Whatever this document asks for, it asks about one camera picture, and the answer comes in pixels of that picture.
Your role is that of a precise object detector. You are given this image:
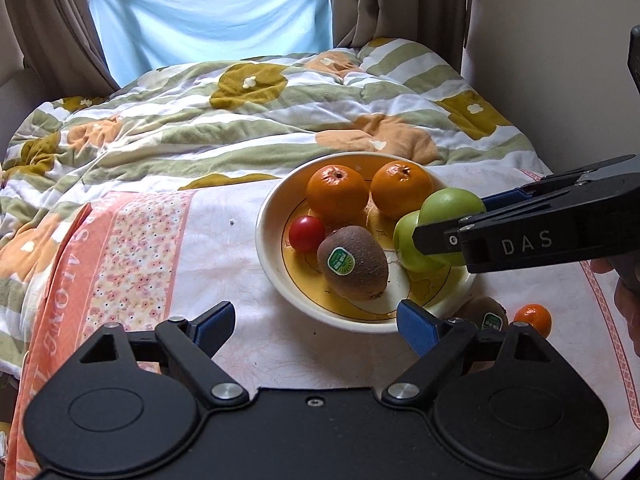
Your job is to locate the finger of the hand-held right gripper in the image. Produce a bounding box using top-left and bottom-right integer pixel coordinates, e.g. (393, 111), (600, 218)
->
(413, 184), (585, 257)
(481, 155), (640, 212)

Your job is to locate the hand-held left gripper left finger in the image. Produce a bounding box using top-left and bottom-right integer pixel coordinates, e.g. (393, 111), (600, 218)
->
(75, 301), (250, 408)

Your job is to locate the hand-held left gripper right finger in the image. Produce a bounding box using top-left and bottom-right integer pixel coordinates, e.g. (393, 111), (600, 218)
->
(382, 299), (556, 408)

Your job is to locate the green apple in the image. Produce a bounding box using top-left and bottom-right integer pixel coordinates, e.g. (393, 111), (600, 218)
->
(419, 187), (487, 233)
(393, 210), (468, 274)

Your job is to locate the brown kiwi with green sticker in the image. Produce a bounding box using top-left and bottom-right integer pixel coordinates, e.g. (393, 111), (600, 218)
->
(317, 226), (390, 302)
(450, 296), (510, 333)

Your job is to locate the large orange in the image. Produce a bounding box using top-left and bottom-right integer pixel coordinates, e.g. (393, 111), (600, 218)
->
(306, 164), (370, 221)
(370, 160), (435, 220)

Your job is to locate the cream plate with duck print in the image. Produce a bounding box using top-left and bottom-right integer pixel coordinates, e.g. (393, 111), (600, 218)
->
(256, 151), (478, 335)

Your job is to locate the red cherry tomato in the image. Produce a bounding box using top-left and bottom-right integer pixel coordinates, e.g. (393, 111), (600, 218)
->
(288, 215), (327, 253)

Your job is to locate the person's right hand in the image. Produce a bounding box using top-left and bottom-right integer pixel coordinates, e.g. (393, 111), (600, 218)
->
(590, 257), (640, 358)

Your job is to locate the small tangerine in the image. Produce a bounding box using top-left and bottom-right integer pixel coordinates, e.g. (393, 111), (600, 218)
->
(514, 304), (553, 338)

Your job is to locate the pink floral printed cloth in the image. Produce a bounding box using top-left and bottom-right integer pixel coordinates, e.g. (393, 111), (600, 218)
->
(5, 167), (640, 480)

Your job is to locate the green striped floral quilt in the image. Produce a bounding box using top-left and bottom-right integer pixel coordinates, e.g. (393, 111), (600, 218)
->
(0, 35), (551, 376)

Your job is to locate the brown curtain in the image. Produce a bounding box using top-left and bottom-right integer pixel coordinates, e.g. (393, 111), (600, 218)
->
(0, 0), (118, 98)
(327, 0), (473, 68)

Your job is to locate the light blue window cloth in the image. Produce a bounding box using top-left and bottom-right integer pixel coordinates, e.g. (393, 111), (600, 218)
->
(87, 0), (335, 88)

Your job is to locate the beige padded bed frame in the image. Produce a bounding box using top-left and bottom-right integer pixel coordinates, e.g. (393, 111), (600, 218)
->
(0, 67), (31, 161)

